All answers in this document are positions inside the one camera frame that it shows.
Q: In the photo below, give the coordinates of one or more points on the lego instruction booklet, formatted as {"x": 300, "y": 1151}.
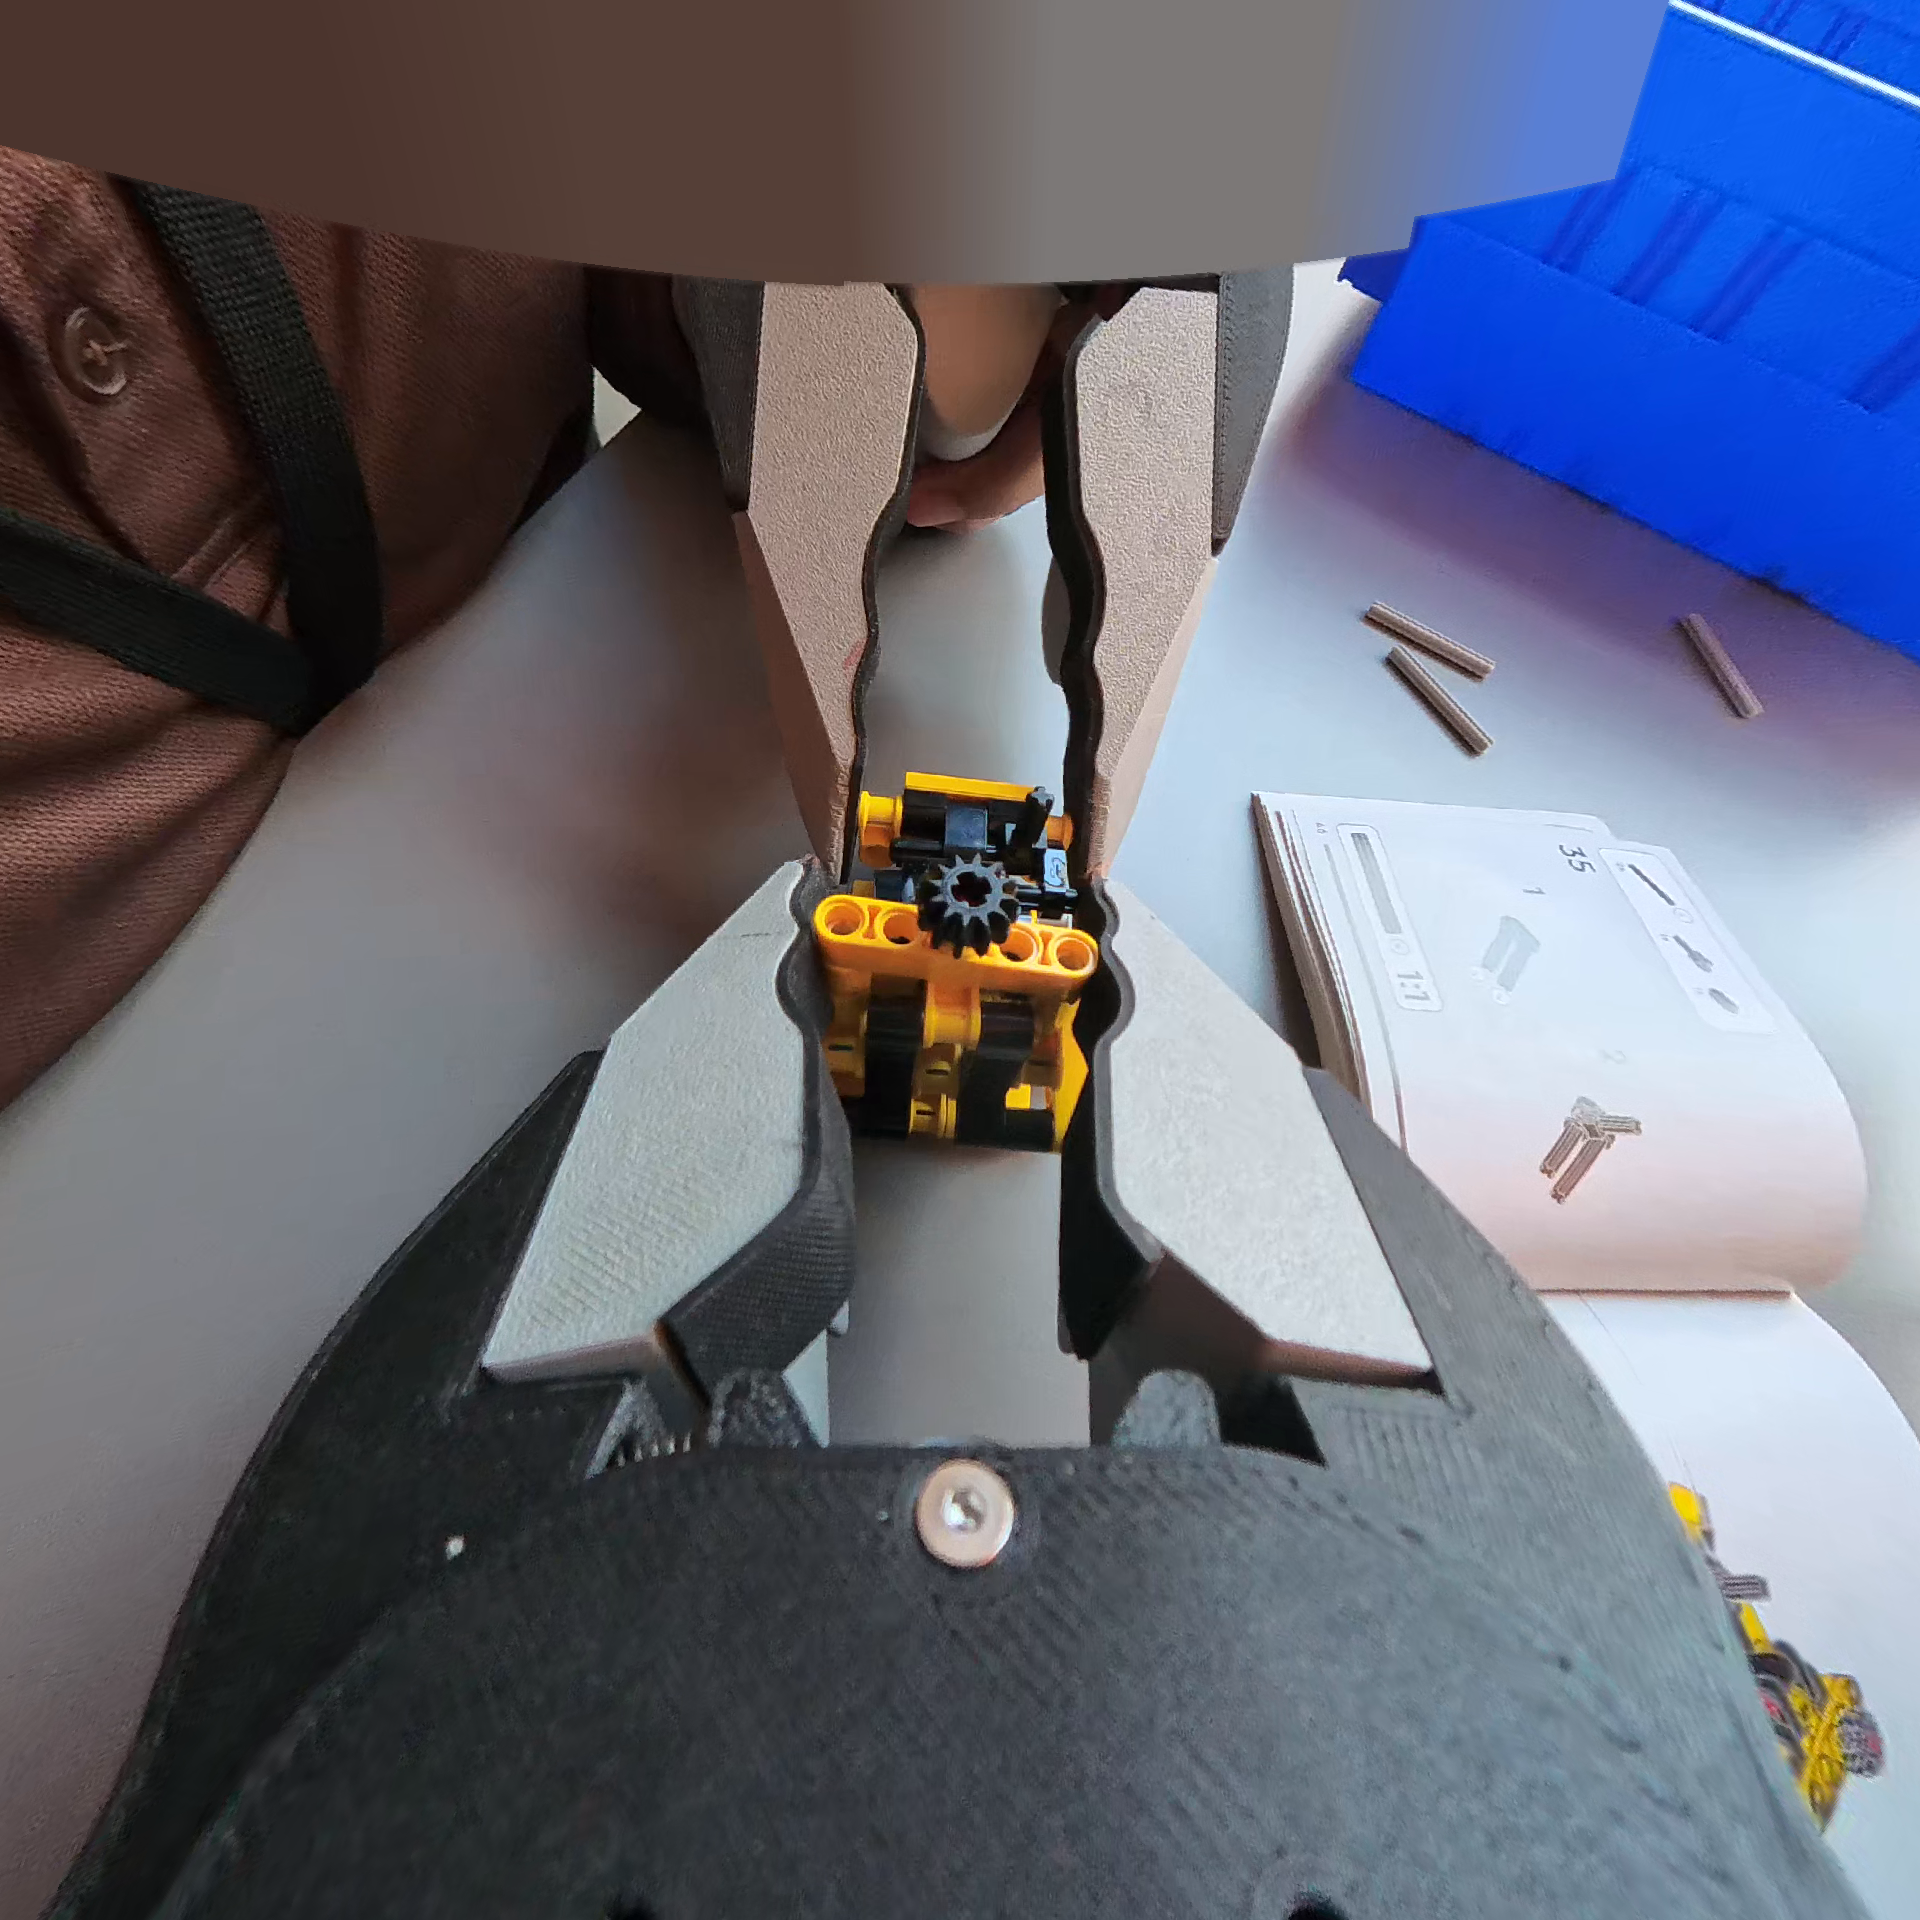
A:
{"x": 1575, "y": 1050}

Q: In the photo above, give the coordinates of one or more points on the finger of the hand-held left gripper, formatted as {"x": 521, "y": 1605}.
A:
{"x": 1156, "y": 480}
{"x": 820, "y": 480}

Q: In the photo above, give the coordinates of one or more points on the blue plastic storage bin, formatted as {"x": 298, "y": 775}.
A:
{"x": 1725, "y": 406}

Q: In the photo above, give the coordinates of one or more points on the yellow black lego model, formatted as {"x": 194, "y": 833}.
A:
{"x": 943, "y": 1021}

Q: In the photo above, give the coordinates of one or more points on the person's left hand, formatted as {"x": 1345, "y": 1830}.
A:
{"x": 974, "y": 493}

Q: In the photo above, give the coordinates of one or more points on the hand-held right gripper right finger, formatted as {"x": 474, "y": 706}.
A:
{"x": 1261, "y": 1201}

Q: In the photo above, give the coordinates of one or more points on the person's brown shirt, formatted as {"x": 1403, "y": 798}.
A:
{"x": 452, "y": 375}

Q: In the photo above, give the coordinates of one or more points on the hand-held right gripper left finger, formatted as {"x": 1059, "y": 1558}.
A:
{"x": 662, "y": 1185}

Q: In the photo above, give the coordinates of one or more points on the grey lego axle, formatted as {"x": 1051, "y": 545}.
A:
{"x": 1723, "y": 666}
{"x": 1429, "y": 640}
{"x": 1442, "y": 701}

